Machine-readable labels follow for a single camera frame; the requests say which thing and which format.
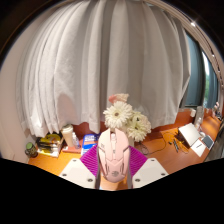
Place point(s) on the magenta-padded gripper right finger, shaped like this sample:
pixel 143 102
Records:
pixel 138 160

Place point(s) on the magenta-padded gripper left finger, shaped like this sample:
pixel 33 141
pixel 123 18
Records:
pixel 88 158

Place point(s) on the pink computer mouse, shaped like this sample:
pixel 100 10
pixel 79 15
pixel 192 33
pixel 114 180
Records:
pixel 113 156

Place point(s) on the red-brown book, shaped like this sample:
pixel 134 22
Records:
pixel 71 150

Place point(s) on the white ceramic vase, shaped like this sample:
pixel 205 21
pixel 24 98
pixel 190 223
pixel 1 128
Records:
pixel 131 141

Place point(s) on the clear spray bottle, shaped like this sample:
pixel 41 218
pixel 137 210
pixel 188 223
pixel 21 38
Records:
pixel 76 140

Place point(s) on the beige tumbler cup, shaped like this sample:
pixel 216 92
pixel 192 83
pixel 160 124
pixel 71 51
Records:
pixel 68 135

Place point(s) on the black pen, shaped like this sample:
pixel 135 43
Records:
pixel 175 145

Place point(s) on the cream book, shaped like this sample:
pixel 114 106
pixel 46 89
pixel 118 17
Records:
pixel 48 152

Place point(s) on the yellow book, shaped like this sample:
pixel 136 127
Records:
pixel 52 137

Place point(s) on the white and pink flower bunch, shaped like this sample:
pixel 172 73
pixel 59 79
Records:
pixel 118 115

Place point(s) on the silver laptop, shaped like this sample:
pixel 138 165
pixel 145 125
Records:
pixel 189 133

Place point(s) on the green and black mug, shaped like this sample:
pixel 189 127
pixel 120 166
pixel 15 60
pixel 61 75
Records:
pixel 30 150

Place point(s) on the white paper sheet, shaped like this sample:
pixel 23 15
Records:
pixel 198 147

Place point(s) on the grey phone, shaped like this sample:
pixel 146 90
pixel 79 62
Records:
pixel 208 141

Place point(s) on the white curtain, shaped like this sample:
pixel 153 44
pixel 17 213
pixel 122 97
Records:
pixel 100 66

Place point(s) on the dark framed window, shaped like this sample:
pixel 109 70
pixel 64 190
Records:
pixel 200 76

